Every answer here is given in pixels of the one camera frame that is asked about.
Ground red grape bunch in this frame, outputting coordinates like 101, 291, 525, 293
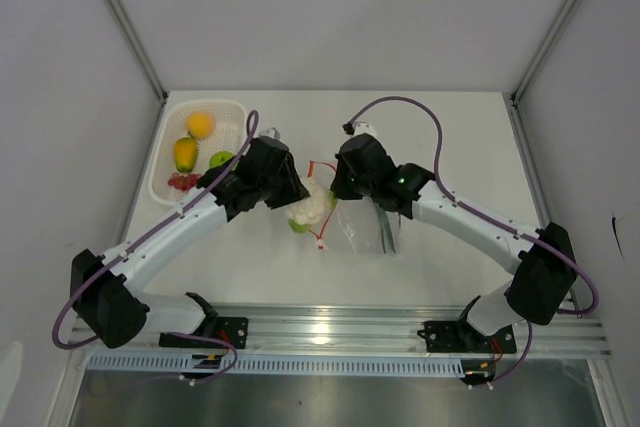
167, 172, 201, 192

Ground white perforated plastic basket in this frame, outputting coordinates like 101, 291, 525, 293
148, 98, 247, 206

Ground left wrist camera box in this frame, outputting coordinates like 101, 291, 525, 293
258, 127, 281, 140

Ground clear zip bag orange zipper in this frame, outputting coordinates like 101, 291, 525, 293
307, 160, 401, 256

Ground green apple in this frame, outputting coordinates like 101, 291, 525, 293
209, 150, 235, 169

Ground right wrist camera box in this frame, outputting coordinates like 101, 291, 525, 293
342, 121, 377, 138

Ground aluminium corner post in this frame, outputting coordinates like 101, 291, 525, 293
103, 0, 167, 102
509, 0, 584, 108

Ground white cauliflower with green leaves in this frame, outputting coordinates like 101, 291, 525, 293
285, 177, 336, 233

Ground orange round fruit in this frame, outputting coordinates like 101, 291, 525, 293
185, 112, 216, 140

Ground white slotted cable duct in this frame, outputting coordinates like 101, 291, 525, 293
87, 352, 464, 378

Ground left aluminium corner post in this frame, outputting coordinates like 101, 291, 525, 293
103, 0, 167, 102

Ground right aluminium corner post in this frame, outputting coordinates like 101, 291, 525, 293
509, 0, 584, 108

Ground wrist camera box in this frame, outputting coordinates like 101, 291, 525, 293
342, 121, 377, 138
258, 127, 281, 140

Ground yellow-green mango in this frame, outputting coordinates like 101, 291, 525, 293
173, 136, 198, 173

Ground green scallion stalks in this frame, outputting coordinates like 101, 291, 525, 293
373, 203, 401, 255

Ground aluminium rail frame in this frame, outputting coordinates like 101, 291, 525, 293
67, 304, 614, 361

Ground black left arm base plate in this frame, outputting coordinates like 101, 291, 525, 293
159, 317, 249, 350

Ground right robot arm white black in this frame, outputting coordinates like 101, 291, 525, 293
331, 134, 576, 351

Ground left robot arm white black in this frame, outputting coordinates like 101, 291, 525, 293
70, 136, 309, 349

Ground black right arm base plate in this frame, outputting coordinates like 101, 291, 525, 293
417, 320, 517, 354

